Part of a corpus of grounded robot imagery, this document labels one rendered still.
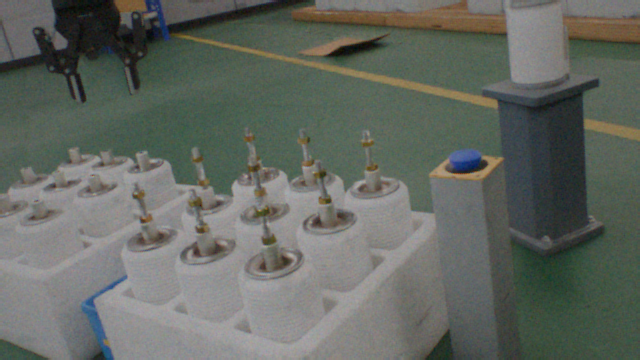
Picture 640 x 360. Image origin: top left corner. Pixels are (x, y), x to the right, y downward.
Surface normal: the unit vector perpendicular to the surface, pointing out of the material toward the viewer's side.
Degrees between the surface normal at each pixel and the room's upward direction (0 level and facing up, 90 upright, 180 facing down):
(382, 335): 90
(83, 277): 90
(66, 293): 90
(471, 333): 90
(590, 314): 0
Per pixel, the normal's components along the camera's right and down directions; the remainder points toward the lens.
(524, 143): -0.89, 0.30
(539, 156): -0.34, 0.39
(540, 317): -0.18, -0.92
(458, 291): -0.58, 0.38
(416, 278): 0.79, 0.07
